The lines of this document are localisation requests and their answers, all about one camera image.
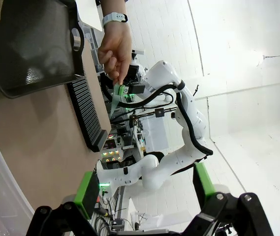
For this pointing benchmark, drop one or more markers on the black slotted PCB rack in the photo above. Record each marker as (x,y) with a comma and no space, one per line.
(86,110)

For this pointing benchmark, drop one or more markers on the person's left hand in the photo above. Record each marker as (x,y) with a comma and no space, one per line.
(116,51)

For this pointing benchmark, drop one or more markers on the white sheet on stand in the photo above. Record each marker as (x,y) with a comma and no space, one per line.
(155,134)

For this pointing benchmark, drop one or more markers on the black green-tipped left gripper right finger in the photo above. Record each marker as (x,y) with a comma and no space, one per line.
(203,182)

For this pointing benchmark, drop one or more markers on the person's left forearm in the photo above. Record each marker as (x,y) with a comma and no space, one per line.
(111,7)

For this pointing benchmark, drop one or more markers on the computer with coloured fans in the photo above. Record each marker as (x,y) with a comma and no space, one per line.
(111,150)

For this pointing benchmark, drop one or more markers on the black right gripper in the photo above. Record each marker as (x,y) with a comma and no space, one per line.
(136,78)

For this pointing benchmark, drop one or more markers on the black plastic tray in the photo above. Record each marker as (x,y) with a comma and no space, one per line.
(31,46)

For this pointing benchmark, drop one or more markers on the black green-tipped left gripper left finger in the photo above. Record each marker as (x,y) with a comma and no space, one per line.
(85,194)

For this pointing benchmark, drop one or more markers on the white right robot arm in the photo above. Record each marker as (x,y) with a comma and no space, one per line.
(194,123)

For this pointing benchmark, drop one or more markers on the white wristwatch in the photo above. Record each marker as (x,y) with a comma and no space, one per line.
(114,19)

